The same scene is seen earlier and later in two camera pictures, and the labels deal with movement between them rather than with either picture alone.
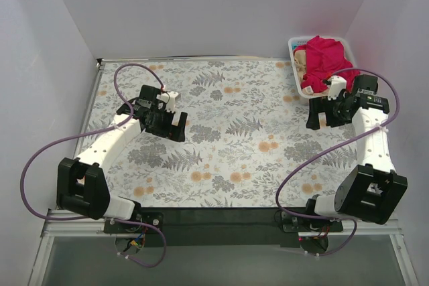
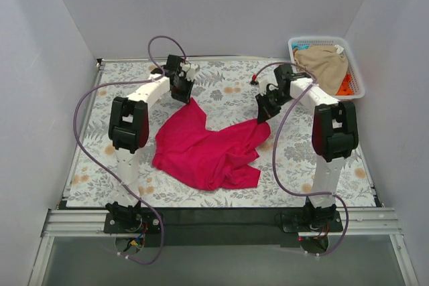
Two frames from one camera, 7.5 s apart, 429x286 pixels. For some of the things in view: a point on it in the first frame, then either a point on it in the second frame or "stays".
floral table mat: x=247 y=142 stays
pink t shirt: x=326 y=57 → x=210 y=160
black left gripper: x=171 y=126 → x=182 y=86
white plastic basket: x=295 y=41 stays
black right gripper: x=323 y=114 → x=268 y=104
